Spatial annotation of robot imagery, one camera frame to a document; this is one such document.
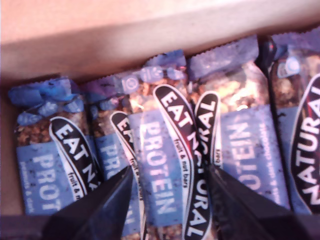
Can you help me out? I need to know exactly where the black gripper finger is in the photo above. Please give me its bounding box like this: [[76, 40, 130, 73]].
[[209, 164, 320, 240], [41, 166, 134, 240]]

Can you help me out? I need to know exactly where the blue protein snack bar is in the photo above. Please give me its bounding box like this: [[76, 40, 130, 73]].
[[81, 74, 146, 240], [187, 34, 292, 236], [257, 26, 320, 216], [122, 49, 213, 240]]

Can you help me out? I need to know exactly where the Eat Natural protein bars carton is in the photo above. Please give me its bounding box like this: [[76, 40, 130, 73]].
[[0, 0, 320, 217]]

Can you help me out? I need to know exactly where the protein snack bar crumpled end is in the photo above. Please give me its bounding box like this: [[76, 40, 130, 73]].
[[7, 74, 103, 217]]

